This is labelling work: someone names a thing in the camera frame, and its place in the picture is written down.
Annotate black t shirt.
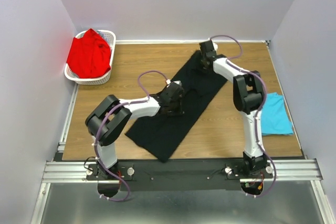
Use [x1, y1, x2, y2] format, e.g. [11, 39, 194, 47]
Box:
[125, 50, 227, 163]

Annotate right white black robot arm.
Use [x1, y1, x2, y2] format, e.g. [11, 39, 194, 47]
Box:
[200, 39, 267, 178]

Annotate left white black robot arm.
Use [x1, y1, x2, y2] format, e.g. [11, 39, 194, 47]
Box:
[85, 81, 184, 179]

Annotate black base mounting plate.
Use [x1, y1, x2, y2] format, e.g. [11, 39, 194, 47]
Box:
[87, 158, 272, 191]

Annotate white plastic laundry basket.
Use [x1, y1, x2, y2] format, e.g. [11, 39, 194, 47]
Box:
[64, 28, 116, 86]

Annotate red t shirt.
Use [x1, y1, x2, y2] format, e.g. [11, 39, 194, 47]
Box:
[67, 28, 111, 79]

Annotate folded turquoise t shirt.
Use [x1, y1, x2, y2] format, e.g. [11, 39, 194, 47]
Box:
[261, 92, 293, 135]

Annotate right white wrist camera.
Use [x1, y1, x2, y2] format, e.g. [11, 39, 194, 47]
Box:
[209, 39, 218, 51]

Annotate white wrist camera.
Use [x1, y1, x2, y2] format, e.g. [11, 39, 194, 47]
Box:
[165, 79, 182, 87]
[209, 39, 218, 51]

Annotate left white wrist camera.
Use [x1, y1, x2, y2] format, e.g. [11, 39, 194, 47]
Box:
[165, 79, 182, 87]

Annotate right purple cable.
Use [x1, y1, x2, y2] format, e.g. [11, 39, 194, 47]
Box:
[208, 34, 277, 198]

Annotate purple cable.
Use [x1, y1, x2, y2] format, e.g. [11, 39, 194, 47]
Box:
[94, 70, 171, 202]
[208, 34, 277, 198]

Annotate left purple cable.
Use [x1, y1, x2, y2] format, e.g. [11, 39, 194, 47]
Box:
[94, 70, 171, 202]

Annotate aluminium extrusion rail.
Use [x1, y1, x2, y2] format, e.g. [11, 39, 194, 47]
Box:
[42, 159, 323, 183]

